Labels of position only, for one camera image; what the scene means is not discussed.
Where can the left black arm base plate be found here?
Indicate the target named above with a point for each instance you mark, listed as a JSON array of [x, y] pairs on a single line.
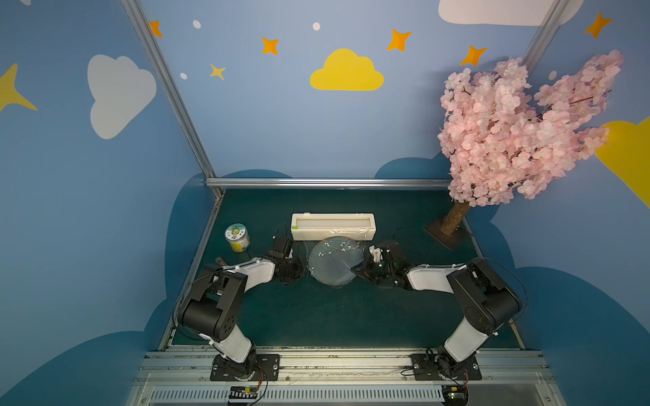
[[254, 367]]

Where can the left small circuit board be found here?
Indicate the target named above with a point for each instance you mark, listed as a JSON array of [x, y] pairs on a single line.
[[242, 394]]

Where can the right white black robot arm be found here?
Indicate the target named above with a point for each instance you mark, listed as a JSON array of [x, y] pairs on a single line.
[[486, 301]]

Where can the right small circuit board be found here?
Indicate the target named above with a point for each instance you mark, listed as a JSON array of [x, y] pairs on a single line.
[[455, 396]]

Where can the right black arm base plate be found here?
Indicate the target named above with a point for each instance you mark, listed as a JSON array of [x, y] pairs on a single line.
[[434, 367]]

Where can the small circuit board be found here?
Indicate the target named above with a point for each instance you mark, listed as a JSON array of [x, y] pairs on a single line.
[[455, 396], [242, 394]]

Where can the round grey glass plate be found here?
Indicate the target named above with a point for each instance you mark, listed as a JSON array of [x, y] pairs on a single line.
[[331, 261]]

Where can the white plastic wrap dispenser box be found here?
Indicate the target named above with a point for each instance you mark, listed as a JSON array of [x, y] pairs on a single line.
[[321, 226]]

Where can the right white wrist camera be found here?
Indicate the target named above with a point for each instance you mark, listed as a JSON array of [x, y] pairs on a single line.
[[376, 253]]

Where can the aluminium front rail frame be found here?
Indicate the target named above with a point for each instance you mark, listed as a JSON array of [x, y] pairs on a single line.
[[344, 376]]

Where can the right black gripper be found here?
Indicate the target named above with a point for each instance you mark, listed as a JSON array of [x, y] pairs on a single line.
[[370, 266]]

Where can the pink cherry blossom tree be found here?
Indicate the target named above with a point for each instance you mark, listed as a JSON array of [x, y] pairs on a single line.
[[502, 141]]

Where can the dark square tree base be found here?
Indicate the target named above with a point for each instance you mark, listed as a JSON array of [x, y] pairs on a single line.
[[449, 241]]

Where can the small yellow green-lidded jar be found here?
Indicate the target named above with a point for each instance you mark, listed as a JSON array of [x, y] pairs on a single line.
[[238, 237]]

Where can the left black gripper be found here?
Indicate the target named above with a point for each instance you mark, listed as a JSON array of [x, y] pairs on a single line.
[[279, 249]]

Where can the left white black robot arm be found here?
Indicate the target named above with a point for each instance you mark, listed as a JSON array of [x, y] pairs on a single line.
[[211, 305]]

